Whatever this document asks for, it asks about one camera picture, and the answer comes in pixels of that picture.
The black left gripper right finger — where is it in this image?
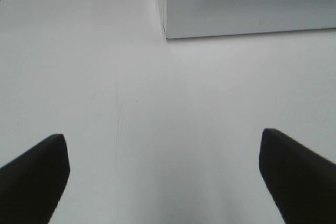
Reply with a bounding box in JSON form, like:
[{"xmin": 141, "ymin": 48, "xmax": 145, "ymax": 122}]
[{"xmin": 259, "ymin": 129, "xmax": 335, "ymax": 223}]

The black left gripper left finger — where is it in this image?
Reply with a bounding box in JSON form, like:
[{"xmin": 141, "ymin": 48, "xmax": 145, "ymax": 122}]
[{"xmin": 1, "ymin": 134, "xmax": 70, "ymax": 223}]

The white microwave door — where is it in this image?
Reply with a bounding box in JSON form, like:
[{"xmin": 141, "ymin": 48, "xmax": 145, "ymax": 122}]
[{"xmin": 163, "ymin": 0, "xmax": 335, "ymax": 39}]

